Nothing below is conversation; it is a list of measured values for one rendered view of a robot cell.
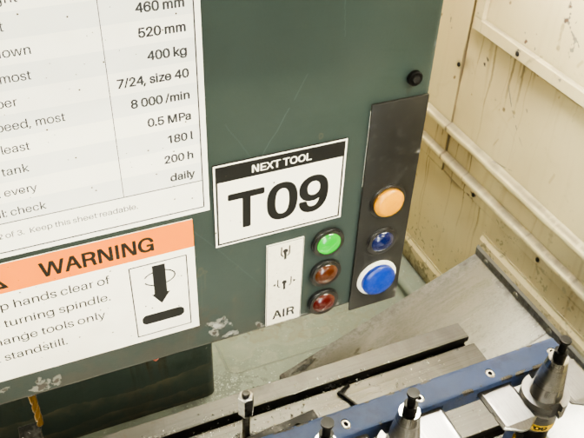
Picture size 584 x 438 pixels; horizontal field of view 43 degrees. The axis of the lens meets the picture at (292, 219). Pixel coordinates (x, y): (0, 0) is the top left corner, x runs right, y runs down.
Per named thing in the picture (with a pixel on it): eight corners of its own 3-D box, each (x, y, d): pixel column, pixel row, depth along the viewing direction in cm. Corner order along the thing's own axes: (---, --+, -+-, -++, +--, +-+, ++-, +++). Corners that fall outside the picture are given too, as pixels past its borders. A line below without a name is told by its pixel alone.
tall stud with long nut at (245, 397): (256, 443, 129) (256, 396, 121) (241, 447, 129) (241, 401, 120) (250, 430, 131) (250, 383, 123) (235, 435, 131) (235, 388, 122)
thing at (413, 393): (410, 402, 89) (414, 384, 87) (420, 413, 88) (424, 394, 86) (399, 408, 88) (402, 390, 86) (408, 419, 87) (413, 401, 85)
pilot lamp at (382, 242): (394, 250, 60) (397, 229, 59) (369, 256, 59) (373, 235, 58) (390, 246, 61) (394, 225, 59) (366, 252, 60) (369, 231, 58)
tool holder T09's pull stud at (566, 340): (560, 351, 96) (568, 333, 94) (567, 361, 95) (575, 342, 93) (549, 354, 96) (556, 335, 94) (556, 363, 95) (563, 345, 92)
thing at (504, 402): (541, 426, 97) (543, 421, 97) (507, 439, 96) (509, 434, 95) (509, 385, 102) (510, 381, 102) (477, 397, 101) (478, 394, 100)
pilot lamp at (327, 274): (339, 282, 60) (341, 262, 58) (314, 289, 59) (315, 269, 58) (335, 277, 60) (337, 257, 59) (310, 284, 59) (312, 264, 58)
